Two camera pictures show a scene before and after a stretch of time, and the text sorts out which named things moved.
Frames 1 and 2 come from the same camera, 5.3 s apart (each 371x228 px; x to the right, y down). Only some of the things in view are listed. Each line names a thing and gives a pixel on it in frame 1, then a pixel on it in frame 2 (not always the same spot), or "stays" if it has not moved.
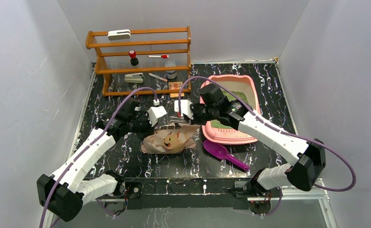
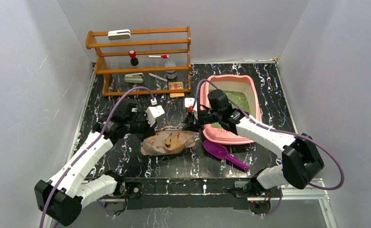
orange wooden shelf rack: [140, 61] stays
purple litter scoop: [220, 151] stays
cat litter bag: [170, 138] stays
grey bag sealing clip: [176, 119] -> [169, 128]
